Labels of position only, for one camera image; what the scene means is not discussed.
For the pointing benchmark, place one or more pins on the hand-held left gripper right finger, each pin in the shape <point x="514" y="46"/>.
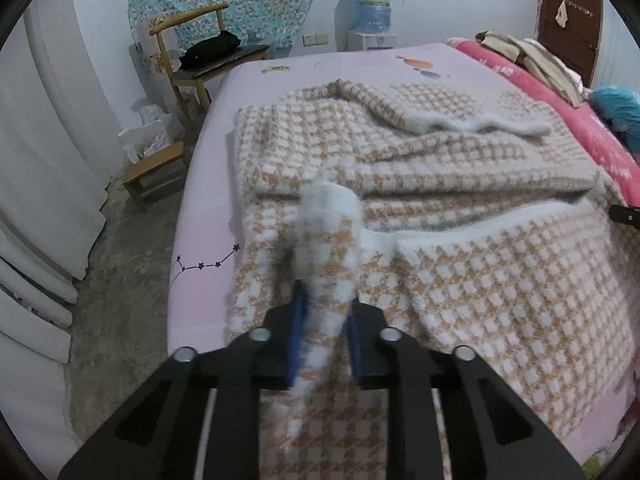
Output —
<point x="356" y="350"/>

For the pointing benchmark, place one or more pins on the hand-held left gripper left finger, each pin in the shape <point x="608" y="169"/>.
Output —
<point x="299" y="335"/>

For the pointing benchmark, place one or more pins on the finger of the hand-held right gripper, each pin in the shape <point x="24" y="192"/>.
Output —
<point x="627" y="214"/>

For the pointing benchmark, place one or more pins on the beige white houndstooth coat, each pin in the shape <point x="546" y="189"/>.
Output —
<point x="475" y="160"/>

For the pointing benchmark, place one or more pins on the beige clothes pile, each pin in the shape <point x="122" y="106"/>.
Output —
<point x="540" y="60"/>

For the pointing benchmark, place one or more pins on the blue fluffy cloth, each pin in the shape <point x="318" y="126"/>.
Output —
<point x="617" y="110"/>

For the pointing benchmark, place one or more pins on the pink floral blanket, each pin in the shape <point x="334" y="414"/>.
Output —
<point x="575" y="120"/>

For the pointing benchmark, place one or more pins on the lavender bed sheet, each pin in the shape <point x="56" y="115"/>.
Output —
<point x="210" y="210"/>

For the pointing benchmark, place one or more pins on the red-brown wooden door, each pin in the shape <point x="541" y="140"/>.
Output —
<point x="575" y="45"/>

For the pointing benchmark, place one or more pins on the cream cloth on door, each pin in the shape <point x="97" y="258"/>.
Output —
<point x="562" y="14"/>

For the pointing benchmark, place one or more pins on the small wooden stool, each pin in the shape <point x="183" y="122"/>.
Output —
<point x="155" y="165"/>

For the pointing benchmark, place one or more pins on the white plastic bags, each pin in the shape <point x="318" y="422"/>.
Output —
<point x="150" y="132"/>

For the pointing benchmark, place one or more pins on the wooden chair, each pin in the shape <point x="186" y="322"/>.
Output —
<point x="195" y="80"/>

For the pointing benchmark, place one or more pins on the black bag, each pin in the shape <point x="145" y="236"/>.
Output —
<point x="210" y="50"/>

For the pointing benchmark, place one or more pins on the white water dispenser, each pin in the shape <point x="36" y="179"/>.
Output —
<point x="370" y="41"/>

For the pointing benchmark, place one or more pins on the blue water bottle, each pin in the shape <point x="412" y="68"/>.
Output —
<point x="371" y="7"/>

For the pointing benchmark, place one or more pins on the white wall socket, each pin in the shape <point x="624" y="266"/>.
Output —
<point x="315" y="39"/>

